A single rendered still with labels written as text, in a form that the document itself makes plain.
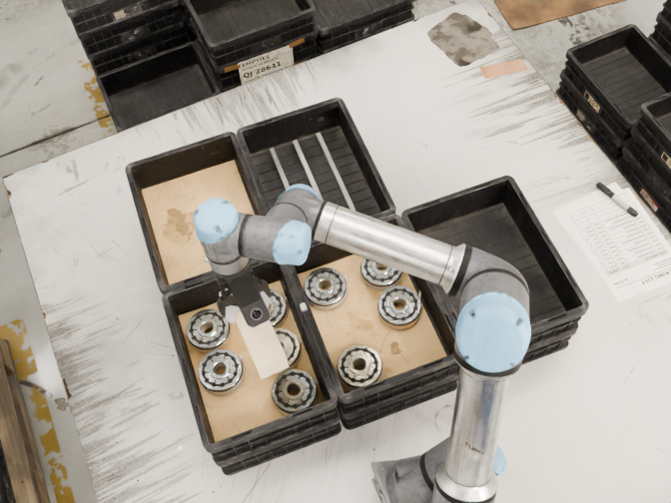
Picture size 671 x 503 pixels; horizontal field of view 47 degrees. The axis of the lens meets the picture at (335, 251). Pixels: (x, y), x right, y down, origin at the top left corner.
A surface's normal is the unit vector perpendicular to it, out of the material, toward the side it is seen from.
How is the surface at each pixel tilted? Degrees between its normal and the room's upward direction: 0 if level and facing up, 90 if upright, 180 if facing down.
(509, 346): 49
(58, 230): 0
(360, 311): 0
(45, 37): 0
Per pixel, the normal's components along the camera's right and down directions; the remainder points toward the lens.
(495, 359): -0.20, 0.27
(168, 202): -0.06, -0.50
